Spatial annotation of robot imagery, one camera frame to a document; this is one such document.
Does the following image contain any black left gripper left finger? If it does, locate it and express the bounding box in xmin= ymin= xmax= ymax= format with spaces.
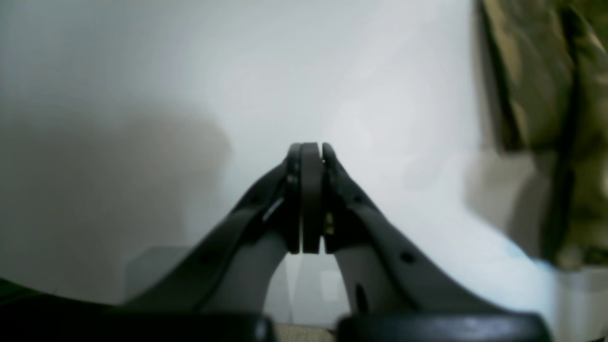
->
xmin=122 ymin=143 xmax=302 ymax=314

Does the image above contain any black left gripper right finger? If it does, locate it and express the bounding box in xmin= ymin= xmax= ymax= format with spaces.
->
xmin=302 ymin=143 xmax=504 ymax=314

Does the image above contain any camouflage t-shirt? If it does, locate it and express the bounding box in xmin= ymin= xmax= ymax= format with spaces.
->
xmin=480 ymin=0 xmax=608 ymax=270

